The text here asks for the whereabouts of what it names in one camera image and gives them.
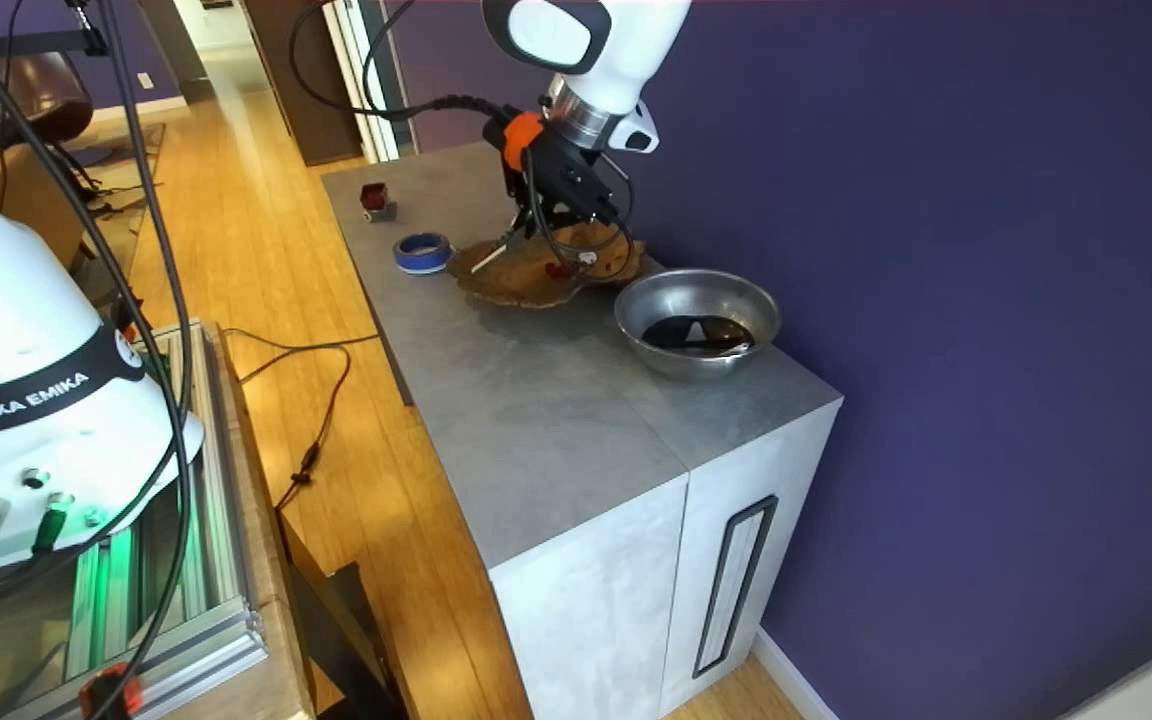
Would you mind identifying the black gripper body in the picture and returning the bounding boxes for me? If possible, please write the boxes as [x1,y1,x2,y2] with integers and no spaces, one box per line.
[514,119,623,216]

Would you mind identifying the brown wooden bowl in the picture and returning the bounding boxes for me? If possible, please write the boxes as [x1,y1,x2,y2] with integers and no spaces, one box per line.
[448,216,652,316]

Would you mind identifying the silver metal bowl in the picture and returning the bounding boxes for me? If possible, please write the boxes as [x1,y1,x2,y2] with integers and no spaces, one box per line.
[609,264,787,388]

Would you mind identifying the red toy wagon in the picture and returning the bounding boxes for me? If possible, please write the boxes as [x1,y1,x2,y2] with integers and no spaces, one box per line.
[357,177,403,228]

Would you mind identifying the grey concrete-look cabinet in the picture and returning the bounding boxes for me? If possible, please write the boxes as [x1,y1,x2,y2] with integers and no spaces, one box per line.
[319,136,848,720]

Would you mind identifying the dark brown chair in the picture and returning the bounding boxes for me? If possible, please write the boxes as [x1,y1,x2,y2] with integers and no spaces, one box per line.
[0,49,114,221]

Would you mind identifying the orange clamp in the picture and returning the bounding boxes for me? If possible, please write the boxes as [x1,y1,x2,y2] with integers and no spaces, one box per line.
[76,659,146,720]

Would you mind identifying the white door frame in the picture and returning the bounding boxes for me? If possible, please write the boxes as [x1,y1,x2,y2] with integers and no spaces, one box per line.
[317,0,414,168]

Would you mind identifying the black floor cable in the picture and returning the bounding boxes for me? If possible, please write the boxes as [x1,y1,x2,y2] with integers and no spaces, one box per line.
[221,322,382,515]

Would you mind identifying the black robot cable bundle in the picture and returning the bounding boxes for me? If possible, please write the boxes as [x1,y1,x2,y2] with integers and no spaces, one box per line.
[0,0,208,720]

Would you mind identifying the aluminium robot stand frame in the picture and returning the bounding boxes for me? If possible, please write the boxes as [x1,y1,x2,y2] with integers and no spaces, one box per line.
[0,316,272,720]

